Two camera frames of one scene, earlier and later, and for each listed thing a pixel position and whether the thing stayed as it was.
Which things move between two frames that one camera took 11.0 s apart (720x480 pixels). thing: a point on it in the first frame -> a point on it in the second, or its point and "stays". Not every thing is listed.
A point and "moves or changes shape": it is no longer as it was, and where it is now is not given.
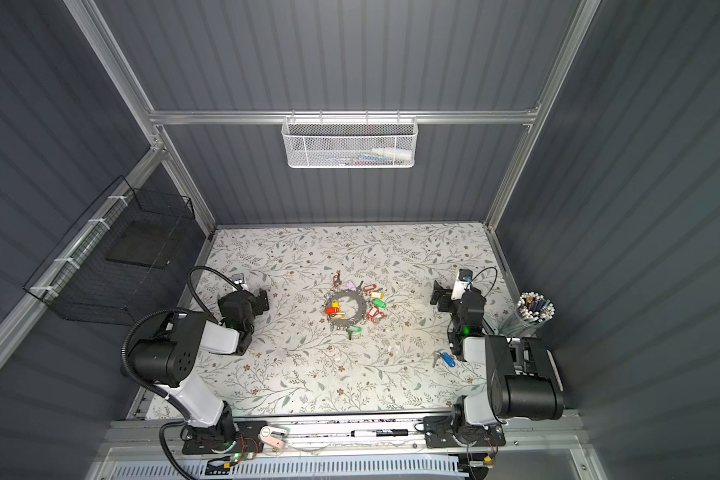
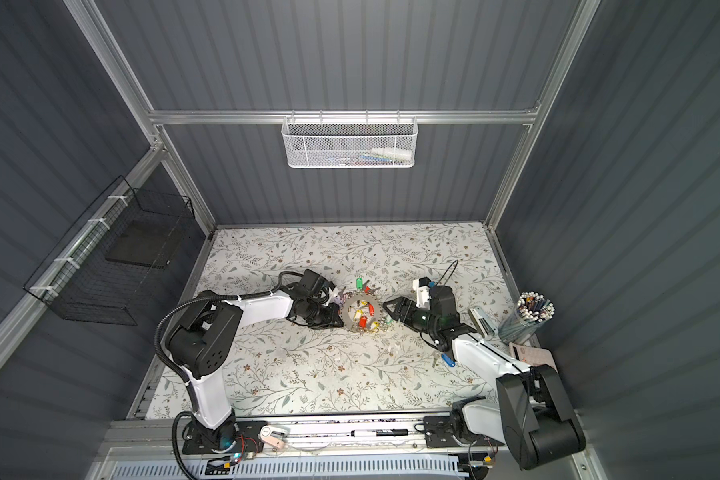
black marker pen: [380, 433] stays
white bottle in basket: [395, 153] stays
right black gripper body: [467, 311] -> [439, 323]
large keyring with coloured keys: [349, 307] moves or changes shape
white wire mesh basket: [350, 142] stays
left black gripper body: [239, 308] -> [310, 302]
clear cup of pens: [531, 311] stays
